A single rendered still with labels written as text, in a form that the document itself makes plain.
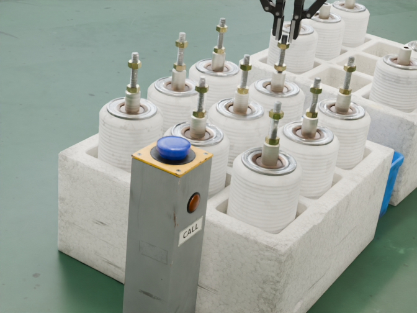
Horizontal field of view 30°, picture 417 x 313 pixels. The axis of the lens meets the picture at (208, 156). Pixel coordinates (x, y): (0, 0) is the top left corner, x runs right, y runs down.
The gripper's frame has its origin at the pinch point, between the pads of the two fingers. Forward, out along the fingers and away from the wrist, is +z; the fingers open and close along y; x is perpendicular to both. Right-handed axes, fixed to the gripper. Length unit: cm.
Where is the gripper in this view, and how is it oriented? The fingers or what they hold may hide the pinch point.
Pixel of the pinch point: (286, 28)
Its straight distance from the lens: 126.2
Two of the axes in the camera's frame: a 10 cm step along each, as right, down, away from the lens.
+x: 2.6, -4.3, 8.6
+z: -1.0, 8.8, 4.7
